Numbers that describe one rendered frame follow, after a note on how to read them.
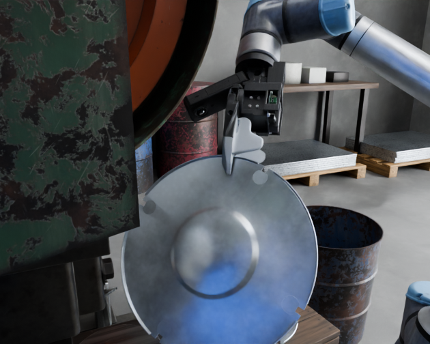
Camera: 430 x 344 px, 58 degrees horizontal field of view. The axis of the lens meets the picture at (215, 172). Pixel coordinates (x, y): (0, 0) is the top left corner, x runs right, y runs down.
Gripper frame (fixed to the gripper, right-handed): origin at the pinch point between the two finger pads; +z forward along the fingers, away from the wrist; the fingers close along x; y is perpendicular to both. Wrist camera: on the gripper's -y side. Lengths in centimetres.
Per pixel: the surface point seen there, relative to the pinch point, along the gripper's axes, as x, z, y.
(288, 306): 2.6, 18.0, 10.9
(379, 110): 383, -298, 91
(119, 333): 6.1, 24.9, -12.5
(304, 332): 80, 13, 14
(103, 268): -10.8, 19.1, -9.0
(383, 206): 249, -105, 69
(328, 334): 80, 12, 21
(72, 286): -14.1, 21.9, -9.9
